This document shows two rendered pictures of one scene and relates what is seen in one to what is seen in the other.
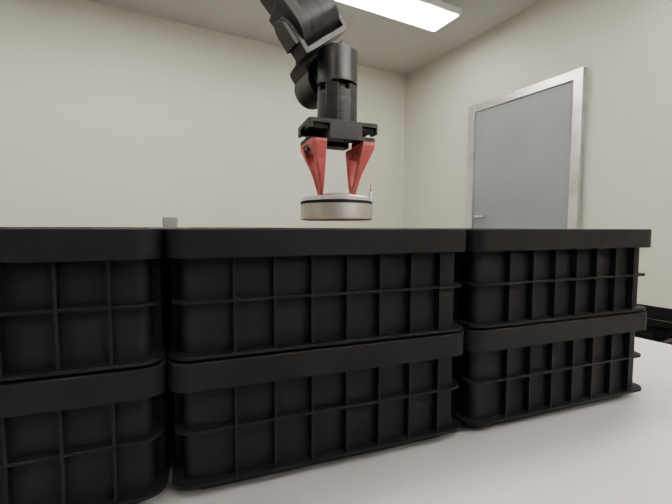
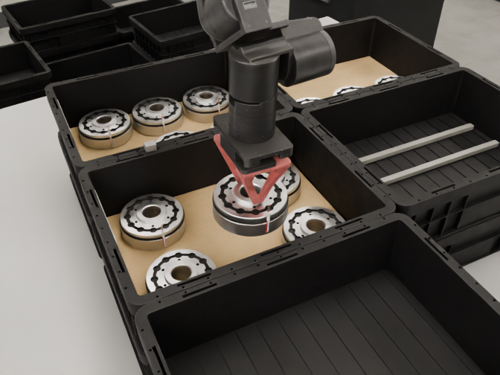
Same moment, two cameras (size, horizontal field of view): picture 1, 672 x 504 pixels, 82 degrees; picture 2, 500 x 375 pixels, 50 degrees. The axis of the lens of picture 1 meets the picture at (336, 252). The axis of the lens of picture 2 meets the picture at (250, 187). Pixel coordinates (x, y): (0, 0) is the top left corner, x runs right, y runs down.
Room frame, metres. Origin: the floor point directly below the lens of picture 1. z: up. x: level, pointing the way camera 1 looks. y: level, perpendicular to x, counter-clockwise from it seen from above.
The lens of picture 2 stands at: (0.50, -0.55, 1.44)
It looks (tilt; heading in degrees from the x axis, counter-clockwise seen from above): 40 degrees down; 84
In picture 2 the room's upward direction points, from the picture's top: straight up
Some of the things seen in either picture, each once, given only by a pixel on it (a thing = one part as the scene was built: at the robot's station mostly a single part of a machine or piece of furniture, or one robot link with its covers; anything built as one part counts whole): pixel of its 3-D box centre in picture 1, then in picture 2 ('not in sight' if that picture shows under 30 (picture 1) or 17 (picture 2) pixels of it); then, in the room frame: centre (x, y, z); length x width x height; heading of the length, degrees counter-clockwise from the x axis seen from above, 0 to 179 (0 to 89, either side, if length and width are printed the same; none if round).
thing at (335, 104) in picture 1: (337, 113); (251, 117); (0.56, 0.00, 1.09); 0.10 x 0.07 x 0.07; 110
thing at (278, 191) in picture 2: (336, 200); (250, 194); (0.56, 0.00, 0.97); 0.10 x 0.10 x 0.01
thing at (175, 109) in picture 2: not in sight; (157, 110); (0.41, 0.42, 0.86); 0.10 x 0.10 x 0.01
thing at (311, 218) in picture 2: not in sight; (315, 226); (0.67, 0.04, 0.86); 0.05 x 0.05 x 0.01
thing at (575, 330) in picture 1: (463, 328); not in sight; (0.64, -0.22, 0.76); 0.40 x 0.30 x 0.12; 20
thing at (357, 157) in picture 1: (343, 164); (254, 169); (0.56, -0.01, 1.02); 0.07 x 0.07 x 0.09; 20
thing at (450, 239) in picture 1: (289, 236); (231, 194); (0.54, 0.06, 0.92); 0.40 x 0.30 x 0.02; 20
